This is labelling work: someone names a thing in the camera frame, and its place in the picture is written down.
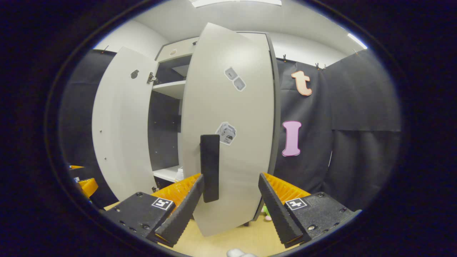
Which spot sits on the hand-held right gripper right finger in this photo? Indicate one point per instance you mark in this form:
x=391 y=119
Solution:
x=276 y=210

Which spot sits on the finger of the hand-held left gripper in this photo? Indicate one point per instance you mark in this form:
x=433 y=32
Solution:
x=80 y=173
x=89 y=187

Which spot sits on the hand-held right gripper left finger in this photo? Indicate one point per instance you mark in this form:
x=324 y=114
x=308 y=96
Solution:
x=184 y=214

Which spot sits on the grey shoe cabinet door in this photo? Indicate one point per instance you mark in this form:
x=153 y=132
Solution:
x=242 y=107
x=121 y=125

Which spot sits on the grey shoe cabinet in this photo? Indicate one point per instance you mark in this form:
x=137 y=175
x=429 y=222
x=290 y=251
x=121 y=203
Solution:
x=164 y=135

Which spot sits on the white cabinet shelf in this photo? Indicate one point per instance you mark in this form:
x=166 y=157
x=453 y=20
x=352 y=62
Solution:
x=166 y=174
x=173 y=89

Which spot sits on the green pink plush toy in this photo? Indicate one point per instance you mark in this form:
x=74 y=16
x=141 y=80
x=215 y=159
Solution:
x=266 y=211

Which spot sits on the black backdrop cloth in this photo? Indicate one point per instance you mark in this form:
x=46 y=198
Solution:
x=357 y=107

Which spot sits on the small ceiling light panel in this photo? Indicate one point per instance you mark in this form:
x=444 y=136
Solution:
x=357 y=41

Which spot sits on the long ceiling light panel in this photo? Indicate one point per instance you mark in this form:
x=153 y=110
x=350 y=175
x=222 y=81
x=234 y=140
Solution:
x=235 y=2

